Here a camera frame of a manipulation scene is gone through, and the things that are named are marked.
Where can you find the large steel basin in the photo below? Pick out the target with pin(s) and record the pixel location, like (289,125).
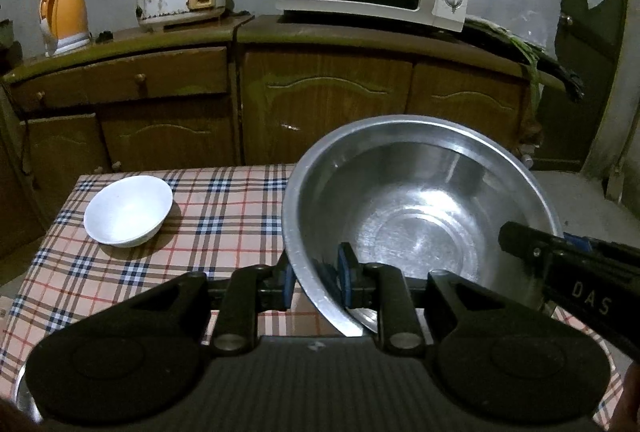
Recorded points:
(22,387)

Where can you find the wide white bowl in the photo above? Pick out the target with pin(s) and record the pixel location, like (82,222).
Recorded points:
(127,212)

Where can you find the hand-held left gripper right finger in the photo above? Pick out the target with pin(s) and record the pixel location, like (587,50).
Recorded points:
(344,279)

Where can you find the plaid tablecloth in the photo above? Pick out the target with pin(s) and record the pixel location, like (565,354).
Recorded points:
(210,222)

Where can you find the narrow wooden cabinet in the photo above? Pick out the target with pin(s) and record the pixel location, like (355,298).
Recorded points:
(15,192)

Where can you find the dark green door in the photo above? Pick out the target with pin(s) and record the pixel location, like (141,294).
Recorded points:
(595,86)

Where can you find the deep steel bowl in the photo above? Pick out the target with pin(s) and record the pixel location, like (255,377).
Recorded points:
(425,182)

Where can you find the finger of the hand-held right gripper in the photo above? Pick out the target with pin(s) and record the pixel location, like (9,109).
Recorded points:
(582,244)
(525,242)

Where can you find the dark bundle with green stalks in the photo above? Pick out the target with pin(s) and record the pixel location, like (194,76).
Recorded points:
(525,46)

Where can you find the wooden two-door cabinet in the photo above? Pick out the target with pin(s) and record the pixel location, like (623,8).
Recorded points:
(360,96)

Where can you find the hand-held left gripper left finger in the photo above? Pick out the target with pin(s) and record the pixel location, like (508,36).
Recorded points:
(288,284)

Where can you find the white wall plug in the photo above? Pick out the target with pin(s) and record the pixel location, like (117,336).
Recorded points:
(526,159)

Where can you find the orange electric kettle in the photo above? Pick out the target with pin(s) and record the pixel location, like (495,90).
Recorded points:
(67,16)

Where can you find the small black object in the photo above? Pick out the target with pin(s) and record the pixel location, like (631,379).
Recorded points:
(104,36)

